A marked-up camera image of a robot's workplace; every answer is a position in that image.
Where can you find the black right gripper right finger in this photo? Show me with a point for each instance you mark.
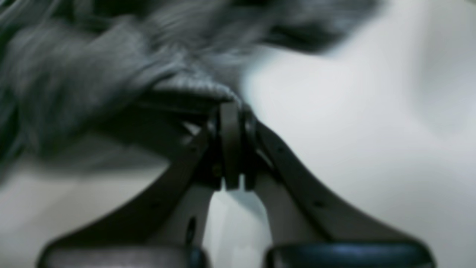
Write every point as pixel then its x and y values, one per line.
pixel 310 225

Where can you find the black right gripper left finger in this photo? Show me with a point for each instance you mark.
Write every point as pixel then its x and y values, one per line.
pixel 162 227

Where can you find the grey t-shirt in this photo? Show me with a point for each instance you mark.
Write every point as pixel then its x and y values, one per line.
pixel 68 64

